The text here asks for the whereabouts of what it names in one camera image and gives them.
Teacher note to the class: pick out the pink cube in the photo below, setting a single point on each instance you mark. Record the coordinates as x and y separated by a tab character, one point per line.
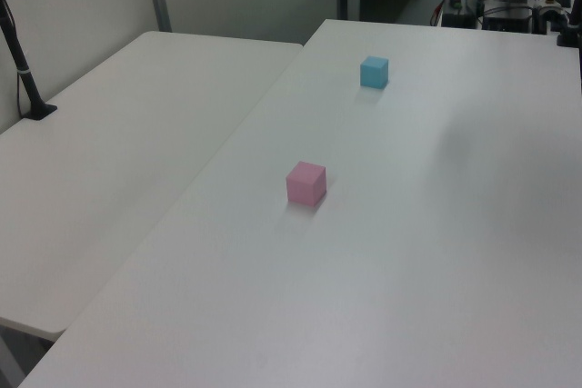
305	183

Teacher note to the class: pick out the white side table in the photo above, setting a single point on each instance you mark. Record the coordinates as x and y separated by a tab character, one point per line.
113	156

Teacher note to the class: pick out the black clamp stand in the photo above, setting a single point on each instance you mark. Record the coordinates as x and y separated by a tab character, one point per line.
572	20

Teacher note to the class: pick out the black camera pole with base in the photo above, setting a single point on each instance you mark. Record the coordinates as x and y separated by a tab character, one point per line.
20	70

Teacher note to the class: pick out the black electronics box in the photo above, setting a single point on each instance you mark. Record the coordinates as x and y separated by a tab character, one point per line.
507	19

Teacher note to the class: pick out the small black box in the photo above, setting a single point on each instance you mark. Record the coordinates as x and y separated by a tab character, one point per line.
458	20

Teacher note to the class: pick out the blue cube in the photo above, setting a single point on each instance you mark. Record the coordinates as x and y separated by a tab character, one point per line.
374	71

